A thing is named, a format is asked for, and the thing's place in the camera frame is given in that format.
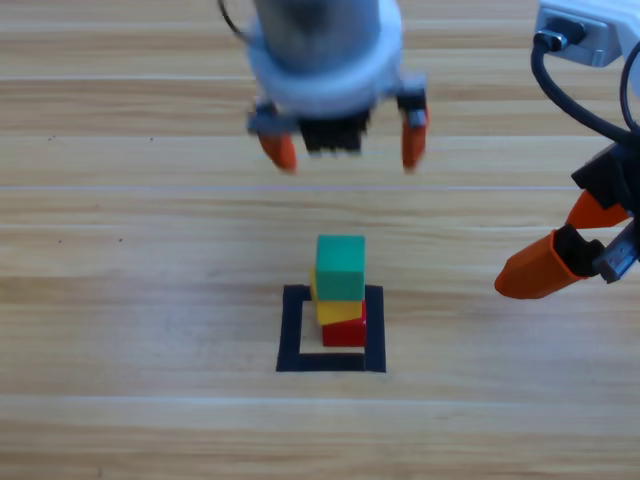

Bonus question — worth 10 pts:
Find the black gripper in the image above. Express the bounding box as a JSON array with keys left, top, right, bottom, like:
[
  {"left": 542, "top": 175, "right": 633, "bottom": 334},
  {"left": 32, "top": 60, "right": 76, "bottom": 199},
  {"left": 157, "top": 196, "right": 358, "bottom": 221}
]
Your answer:
[
  {"left": 248, "top": 89, "right": 430, "bottom": 174},
  {"left": 494, "top": 142, "right": 640, "bottom": 300}
]

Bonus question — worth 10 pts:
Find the green wooden cube block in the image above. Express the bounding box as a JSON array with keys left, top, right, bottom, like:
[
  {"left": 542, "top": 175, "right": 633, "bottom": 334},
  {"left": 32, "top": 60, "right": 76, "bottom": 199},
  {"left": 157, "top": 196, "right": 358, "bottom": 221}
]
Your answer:
[{"left": 314, "top": 234, "right": 367, "bottom": 302}]

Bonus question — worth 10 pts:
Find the yellow wooden cube block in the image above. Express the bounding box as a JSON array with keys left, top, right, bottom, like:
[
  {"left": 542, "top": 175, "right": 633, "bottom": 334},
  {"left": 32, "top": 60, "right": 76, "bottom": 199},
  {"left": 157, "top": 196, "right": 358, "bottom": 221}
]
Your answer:
[{"left": 308, "top": 265, "right": 366, "bottom": 326}]

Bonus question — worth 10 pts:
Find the red wooden cube block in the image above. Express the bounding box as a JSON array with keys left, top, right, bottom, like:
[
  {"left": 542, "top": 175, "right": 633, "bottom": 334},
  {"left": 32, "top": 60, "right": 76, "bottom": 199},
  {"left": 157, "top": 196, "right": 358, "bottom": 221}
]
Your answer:
[{"left": 321, "top": 299, "right": 370, "bottom": 348}]

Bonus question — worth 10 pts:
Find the black tape square outline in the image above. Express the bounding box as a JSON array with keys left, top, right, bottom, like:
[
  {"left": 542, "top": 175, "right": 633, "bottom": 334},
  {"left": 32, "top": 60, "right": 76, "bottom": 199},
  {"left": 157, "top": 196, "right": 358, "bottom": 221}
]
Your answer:
[{"left": 275, "top": 283, "right": 388, "bottom": 375}]

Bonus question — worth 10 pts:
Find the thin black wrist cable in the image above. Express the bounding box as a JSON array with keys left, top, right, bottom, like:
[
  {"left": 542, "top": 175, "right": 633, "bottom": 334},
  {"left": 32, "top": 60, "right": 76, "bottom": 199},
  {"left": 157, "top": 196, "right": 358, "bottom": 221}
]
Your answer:
[
  {"left": 618, "top": 37, "right": 640, "bottom": 134},
  {"left": 217, "top": 0, "right": 259, "bottom": 41}
]

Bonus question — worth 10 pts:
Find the thick black USB cable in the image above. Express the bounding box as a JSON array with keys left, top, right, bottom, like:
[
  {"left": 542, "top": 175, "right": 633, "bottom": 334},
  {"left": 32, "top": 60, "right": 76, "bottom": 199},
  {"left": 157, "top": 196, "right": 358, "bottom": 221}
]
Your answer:
[{"left": 529, "top": 18, "right": 640, "bottom": 149}]

